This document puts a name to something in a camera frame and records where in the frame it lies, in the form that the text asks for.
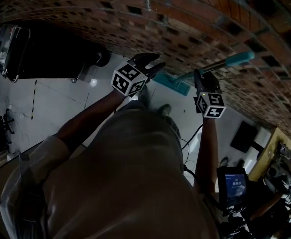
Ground light wooden desk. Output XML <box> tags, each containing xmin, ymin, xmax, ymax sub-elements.
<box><xmin>249</xmin><ymin>127</ymin><xmax>291</xmax><ymax>182</ymax></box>

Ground person in white shirt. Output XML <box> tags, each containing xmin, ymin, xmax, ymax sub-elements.
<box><xmin>0</xmin><ymin>101</ymin><xmax>218</xmax><ymax>239</ymax></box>

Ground small black monitor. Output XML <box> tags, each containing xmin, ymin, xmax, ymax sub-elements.
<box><xmin>216</xmin><ymin>166</ymin><xmax>248</xmax><ymax>208</ymax></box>

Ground person's left forearm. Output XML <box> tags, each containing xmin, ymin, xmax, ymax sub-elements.
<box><xmin>57</xmin><ymin>91</ymin><xmax>124</xmax><ymax>157</ymax></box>

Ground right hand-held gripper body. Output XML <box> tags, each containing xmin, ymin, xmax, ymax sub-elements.
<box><xmin>193</xmin><ymin>83</ymin><xmax>227</xmax><ymax>120</ymax></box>

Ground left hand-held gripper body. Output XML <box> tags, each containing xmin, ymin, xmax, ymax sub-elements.
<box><xmin>110</xmin><ymin>58</ymin><xmax>151</xmax><ymax>98</ymax></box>

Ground black floor cable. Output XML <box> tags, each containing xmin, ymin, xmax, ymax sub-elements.
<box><xmin>181</xmin><ymin>124</ymin><xmax>204</xmax><ymax>151</ymax></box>

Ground black wheeled cart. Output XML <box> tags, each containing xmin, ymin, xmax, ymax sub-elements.
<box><xmin>0</xmin><ymin>25</ymin><xmax>111</xmax><ymax>84</ymax></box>

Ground person's beige trousers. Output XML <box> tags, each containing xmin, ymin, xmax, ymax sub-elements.
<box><xmin>135</xmin><ymin>88</ymin><xmax>159</xmax><ymax>115</ymax></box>

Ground person's right forearm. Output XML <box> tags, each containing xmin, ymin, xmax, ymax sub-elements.
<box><xmin>194</xmin><ymin>117</ymin><xmax>217</xmax><ymax>194</ymax></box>

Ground black floor mat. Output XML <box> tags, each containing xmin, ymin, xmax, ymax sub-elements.
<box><xmin>230</xmin><ymin>120</ymin><xmax>263</xmax><ymax>154</ymax></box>

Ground teal mop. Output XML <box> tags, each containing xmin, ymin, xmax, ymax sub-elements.
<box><xmin>152</xmin><ymin>50</ymin><xmax>256</xmax><ymax>97</ymax></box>

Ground grey white round device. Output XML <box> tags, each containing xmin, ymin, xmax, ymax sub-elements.
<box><xmin>267</xmin><ymin>148</ymin><xmax>291</xmax><ymax>199</ymax></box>

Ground person's grey shoe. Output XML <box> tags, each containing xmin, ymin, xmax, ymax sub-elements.
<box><xmin>157</xmin><ymin>103</ymin><xmax>172</xmax><ymax>117</ymax></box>

